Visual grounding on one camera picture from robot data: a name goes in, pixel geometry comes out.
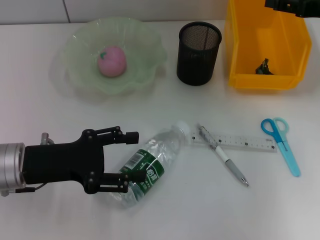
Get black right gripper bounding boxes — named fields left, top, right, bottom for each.
left=264, top=0, right=320, bottom=18

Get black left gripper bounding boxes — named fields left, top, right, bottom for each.
left=24, top=125, right=147, bottom=195

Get clear green-label water bottle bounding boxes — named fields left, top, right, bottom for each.
left=107, top=120, right=191, bottom=210

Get blue teal scissors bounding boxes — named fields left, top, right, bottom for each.
left=261, top=117, right=302, bottom=178

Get pink toy peach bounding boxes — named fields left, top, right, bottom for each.
left=97, top=45, right=127, bottom=78

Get black mesh pen holder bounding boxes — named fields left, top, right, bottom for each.
left=176, top=21, right=223, bottom=87

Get translucent green fruit plate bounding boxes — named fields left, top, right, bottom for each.
left=51, top=16, right=168, bottom=96

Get white grey ballpoint pen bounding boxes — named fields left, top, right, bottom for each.
left=198, top=123, right=250, bottom=188

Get clear plastic ruler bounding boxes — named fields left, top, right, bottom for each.
left=191, top=131, right=278, bottom=153

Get yellow plastic bin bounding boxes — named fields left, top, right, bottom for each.
left=223, top=0, right=313, bottom=90

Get silver cable connector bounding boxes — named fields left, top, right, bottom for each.
left=41, top=132, right=55, bottom=146

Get black plug cable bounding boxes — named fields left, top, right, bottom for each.
left=0, top=183, right=47, bottom=198

